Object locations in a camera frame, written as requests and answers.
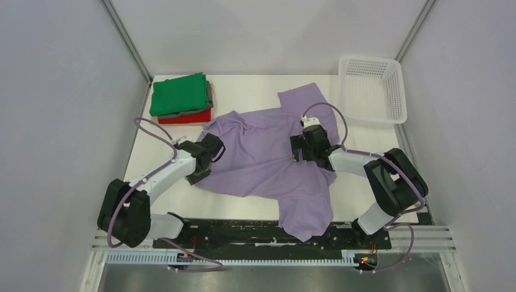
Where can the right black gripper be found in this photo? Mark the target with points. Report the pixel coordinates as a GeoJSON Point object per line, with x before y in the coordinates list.
{"type": "Point", "coordinates": [299, 142]}

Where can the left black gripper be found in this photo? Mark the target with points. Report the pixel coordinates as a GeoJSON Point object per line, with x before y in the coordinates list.
{"type": "Point", "coordinates": [192, 179]}

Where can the purple t-shirt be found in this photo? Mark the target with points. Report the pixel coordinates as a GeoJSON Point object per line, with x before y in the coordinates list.
{"type": "Point", "coordinates": [258, 160]}

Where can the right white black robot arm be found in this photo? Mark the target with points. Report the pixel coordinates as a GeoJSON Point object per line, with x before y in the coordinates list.
{"type": "Point", "coordinates": [395, 183]}

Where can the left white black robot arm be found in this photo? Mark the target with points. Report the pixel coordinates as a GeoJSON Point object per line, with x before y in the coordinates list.
{"type": "Point", "coordinates": [126, 210]}

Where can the red folded t-shirt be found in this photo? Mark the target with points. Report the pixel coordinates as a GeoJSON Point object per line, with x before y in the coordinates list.
{"type": "Point", "coordinates": [201, 117]}

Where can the green folded t-shirt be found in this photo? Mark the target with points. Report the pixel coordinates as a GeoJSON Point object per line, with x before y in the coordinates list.
{"type": "Point", "coordinates": [178, 95]}

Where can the white perforated plastic basket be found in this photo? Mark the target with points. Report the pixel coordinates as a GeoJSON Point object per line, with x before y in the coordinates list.
{"type": "Point", "coordinates": [371, 91]}

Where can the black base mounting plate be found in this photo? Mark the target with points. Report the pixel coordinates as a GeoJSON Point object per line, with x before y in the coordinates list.
{"type": "Point", "coordinates": [265, 240]}

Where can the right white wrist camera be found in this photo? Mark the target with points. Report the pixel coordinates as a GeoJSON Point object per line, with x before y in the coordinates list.
{"type": "Point", "coordinates": [309, 123]}

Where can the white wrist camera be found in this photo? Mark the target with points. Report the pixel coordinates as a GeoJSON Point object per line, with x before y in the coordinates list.
{"type": "Point", "coordinates": [309, 123]}
{"type": "Point", "coordinates": [180, 140]}

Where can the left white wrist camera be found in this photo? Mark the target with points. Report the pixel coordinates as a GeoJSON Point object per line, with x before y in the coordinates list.
{"type": "Point", "coordinates": [180, 140]}

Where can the aluminium frame rails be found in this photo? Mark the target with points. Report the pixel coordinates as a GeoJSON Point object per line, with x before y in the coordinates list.
{"type": "Point", "coordinates": [408, 240]}

